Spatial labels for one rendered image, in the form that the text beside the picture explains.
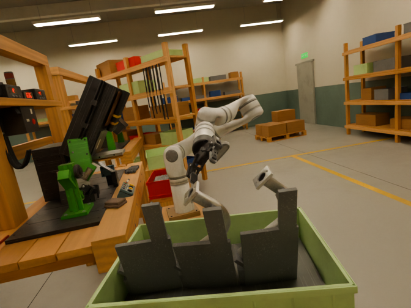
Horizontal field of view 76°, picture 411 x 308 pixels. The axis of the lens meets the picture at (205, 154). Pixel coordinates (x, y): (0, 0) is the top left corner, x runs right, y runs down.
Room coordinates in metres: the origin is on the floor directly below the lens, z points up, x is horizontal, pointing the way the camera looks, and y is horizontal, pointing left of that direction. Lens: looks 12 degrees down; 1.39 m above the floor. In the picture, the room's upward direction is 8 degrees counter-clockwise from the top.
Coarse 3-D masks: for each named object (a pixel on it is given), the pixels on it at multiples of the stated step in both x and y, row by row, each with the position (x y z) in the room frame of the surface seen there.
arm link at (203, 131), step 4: (200, 128) 0.86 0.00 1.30; (204, 128) 0.86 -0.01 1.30; (208, 128) 0.86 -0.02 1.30; (196, 132) 0.85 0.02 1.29; (200, 132) 0.83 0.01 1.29; (204, 132) 0.83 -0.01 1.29; (208, 132) 0.83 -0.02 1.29; (212, 132) 0.85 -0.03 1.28; (196, 136) 0.82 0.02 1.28; (224, 144) 0.83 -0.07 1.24; (228, 144) 0.83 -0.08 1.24; (224, 148) 0.83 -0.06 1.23; (228, 148) 0.83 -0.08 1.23; (220, 152) 0.84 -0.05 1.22; (224, 152) 0.84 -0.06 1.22; (220, 156) 0.85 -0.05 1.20
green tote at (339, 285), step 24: (240, 216) 0.91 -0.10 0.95; (264, 216) 0.90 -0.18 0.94; (192, 240) 0.92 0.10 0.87; (240, 240) 0.91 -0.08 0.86; (312, 240) 0.74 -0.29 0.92; (336, 264) 0.56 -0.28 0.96; (120, 288) 0.69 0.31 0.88; (288, 288) 0.51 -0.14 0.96; (312, 288) 0.50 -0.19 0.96; (336, 288) 0.49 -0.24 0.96
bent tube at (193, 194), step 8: (192, 192) 0.59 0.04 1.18; (200, 192) 0.60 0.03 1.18; (184, 200) 0.61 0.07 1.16; (192, 200) 0.60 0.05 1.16; (200, 200) 0.60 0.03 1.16; (208, 200) 0.60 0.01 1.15; (216, 200) 0.62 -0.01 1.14; (224, 208) 0.62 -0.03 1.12; (224, 216) 0.61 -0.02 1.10; (200, 240) 0.68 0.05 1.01
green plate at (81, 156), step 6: (84, 138) 1.62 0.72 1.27; (72, 144) 1.60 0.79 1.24; (78, 144) 1.61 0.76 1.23; (84, 144) 1.61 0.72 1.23; (72, 150) 1.59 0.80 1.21; (78, 150) 1.60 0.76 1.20; (84, 150) 1.60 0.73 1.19; (72, 156) 1.58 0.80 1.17; (78, 156) 1.59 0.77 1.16; (84, 156) 1.59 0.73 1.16; (90, 156) 1.60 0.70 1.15; (72, 162) 1.57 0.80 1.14; (78, 162) 1.58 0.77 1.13; (84, 162) 1.58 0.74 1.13; (90, 162) 1.59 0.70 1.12; (84, 168) 1.57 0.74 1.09
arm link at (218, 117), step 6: (204, 108) 0.96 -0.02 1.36; (210, 108) 0.98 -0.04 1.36; (216, 108) 1.02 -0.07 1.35; (222, 108) 1.04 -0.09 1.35; (198, 114) 0.96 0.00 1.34; (204, 114) 0.94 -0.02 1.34; (210, 114) 0.95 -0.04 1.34; (216, 114) 0.96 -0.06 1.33; (222, 114) 1.00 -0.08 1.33; (198, 120) 0.96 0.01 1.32; (204, 120) 0.95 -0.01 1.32; (210, 120) 0.95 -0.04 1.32; (216, 120) 1.03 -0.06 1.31; (222, 120) 1.02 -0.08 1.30
